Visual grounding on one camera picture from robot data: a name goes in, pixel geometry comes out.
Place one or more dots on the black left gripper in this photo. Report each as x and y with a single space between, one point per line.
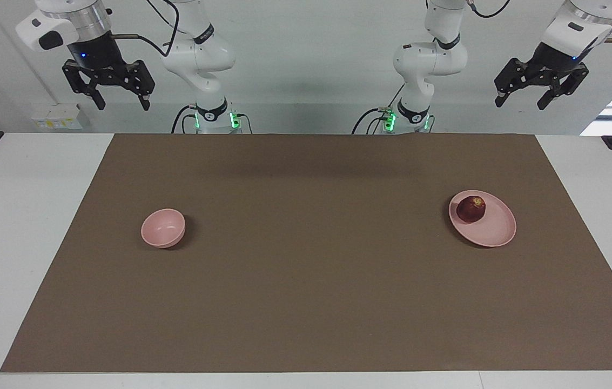
551 62

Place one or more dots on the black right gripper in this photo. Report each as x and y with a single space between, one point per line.
98 54

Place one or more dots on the dark red apple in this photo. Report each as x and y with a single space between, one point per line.
470 209

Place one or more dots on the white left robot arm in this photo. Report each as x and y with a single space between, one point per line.
424 59

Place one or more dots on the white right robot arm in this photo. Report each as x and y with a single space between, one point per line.
197 54

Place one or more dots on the pink plate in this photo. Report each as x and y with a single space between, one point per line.
492 229

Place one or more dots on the pink bowl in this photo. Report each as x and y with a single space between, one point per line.
162 229

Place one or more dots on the brown table mat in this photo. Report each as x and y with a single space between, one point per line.
306 270

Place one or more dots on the white wall socket box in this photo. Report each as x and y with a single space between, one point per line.
57 118

